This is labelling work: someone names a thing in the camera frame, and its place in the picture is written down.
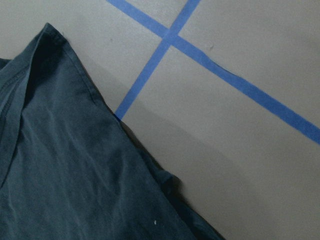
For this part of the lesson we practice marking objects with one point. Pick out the black graphic t-shirt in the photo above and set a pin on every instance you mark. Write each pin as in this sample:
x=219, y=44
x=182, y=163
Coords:
x=68, y=170

